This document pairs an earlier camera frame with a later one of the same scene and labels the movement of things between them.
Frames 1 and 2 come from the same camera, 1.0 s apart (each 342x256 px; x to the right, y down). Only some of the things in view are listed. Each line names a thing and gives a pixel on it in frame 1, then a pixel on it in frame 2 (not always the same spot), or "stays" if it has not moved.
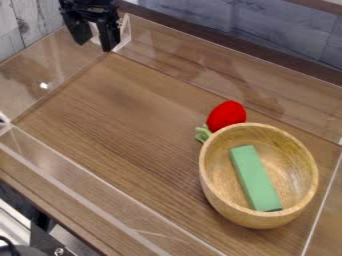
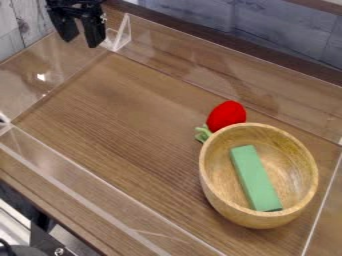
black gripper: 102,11 → 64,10
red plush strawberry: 226,113 stays
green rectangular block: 254,178 stays
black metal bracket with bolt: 43,241 stays
